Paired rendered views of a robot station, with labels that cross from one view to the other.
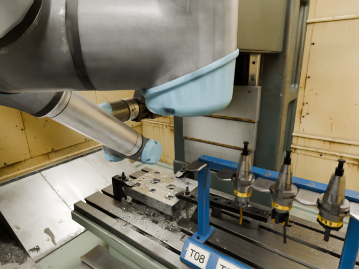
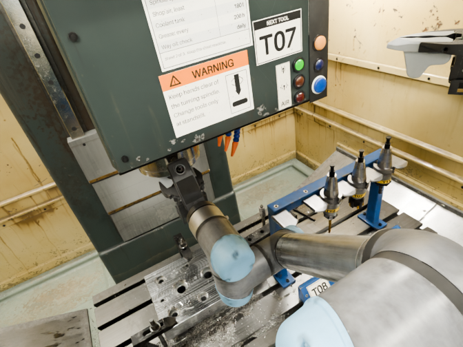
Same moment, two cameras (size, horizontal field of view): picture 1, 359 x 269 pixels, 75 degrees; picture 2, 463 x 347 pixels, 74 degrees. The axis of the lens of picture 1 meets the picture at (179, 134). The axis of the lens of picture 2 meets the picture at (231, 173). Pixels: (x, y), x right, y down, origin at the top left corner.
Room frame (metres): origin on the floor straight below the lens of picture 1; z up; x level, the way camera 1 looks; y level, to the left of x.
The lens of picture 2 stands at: (0.50, 0.54, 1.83)
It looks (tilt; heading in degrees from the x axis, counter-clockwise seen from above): 35 degrees down; 301
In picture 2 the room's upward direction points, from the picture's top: 11 degrees counter-clockwise
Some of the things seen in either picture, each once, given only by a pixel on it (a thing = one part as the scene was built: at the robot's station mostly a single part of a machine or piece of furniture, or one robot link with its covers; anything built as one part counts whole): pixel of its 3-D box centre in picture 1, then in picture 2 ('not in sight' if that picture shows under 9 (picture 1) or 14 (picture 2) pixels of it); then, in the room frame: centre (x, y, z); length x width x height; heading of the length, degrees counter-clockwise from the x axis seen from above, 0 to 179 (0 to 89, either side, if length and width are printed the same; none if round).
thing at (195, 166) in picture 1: (195, 166); (286, 220); (0.71, -0.05, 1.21); 0.07 x 0.05 x 0.01; 143
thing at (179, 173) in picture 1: (184, 175); (184, 250); (1.10, -0.02, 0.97); 0.13 x 0.03 x 0.15; 143
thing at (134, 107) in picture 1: (129, 109); (209, 223); (0.80, 0.17, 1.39); 0.08 x 0.05 x 0.08; 53
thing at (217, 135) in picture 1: (216, 129); (154, 173); (1.32, -0.22, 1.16); 0.48 x 0.05 x 0.51; 53
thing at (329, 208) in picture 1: (333, 204); (384, 168); (0.48, -0.36, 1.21); 0.06 x 0.06 x 0.03
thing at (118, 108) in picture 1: (109, 115); (225, 249); (0.74, 0.22, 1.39); 0.11 x 0.08 x 0.09; 143
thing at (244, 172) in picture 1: (244, 165); (331, 184); (0.61, -0.18, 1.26); 0.04 x 0.04 x 0.07
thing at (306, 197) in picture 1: (306, 197); (371, 175); (0.51, -0.32, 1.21); 0.07 x 0.05 x 0.01; 143
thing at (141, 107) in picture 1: (145, 107); (194, 205); (0.86, 0.13, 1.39); 0.12 x 0.08 x 0.09; 143
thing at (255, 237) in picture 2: (235, 211); (269, 233); (0.85, -0.23, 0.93); 0.26 x 0.05 x 0.06; 58
